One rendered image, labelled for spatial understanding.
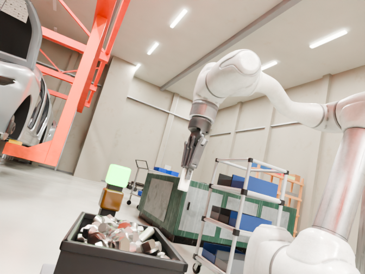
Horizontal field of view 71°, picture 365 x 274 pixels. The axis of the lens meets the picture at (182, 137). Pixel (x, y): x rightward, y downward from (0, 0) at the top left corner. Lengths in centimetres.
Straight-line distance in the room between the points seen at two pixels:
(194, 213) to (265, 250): 248
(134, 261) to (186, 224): 307
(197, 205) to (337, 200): 261
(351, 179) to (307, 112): 31
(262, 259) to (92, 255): 73
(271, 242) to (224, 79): 56
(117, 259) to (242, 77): 55
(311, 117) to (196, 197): 246
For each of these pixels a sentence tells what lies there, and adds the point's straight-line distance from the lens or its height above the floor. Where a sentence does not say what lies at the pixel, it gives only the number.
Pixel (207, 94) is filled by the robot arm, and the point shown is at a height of 96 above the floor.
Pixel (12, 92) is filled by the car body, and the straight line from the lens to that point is 328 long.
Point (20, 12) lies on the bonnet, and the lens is 400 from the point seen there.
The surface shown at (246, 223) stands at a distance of 207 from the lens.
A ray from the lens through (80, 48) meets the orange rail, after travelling 696.
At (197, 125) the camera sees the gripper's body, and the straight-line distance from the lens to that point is 83.
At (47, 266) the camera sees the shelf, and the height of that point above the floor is 45.
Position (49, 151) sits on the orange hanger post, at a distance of 412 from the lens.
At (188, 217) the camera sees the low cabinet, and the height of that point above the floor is 34.
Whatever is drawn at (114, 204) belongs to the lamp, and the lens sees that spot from 54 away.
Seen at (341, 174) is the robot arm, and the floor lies 81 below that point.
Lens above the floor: 64
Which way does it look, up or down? 11 degrees up
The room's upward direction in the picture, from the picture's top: 14 degrees clockwise
